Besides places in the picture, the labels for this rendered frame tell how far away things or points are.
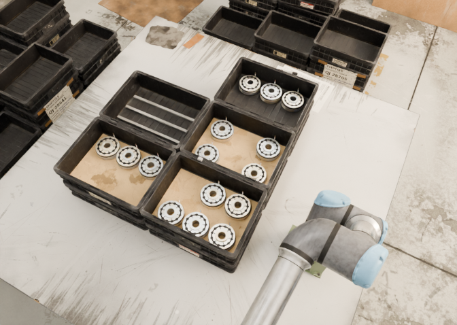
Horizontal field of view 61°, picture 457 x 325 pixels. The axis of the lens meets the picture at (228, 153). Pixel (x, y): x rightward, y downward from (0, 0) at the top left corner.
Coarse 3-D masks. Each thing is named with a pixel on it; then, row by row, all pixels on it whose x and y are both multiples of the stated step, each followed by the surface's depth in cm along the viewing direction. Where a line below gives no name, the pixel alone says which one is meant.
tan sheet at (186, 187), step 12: (180, 180) 162; (192, 180) 162; (204, 180) 162; (168, 192) 159; (180, 192) 159; (192, 192) 159; (228, 192) 160; (192, 204) 157; (252, 204) 157; (156, 216) 154; (216, 216) 154; (240, 228) 151
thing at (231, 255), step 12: (192, 156) 157; (168, 168) 154; (216, 168) 154; (240, 180) 151; (264, 192) 149; (144, 204) 146; (144, 216) 145; (252, 216) 143; (180, 228) 141; (192, 240) 141; (204, 240) 138; (240, 240) 139; (228, 252) 136
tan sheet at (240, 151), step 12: (216, 120) 179; (204, 132) 175; (240, 132) 176; (216, 144) 172; (228, 144) 172; (240, 144) 172; (252, 144) 172; (228, 156) 169; (240, 156) 169; (252, 156) 169; (228, 168) 166; (240, 168) 166; (264, 168) 166
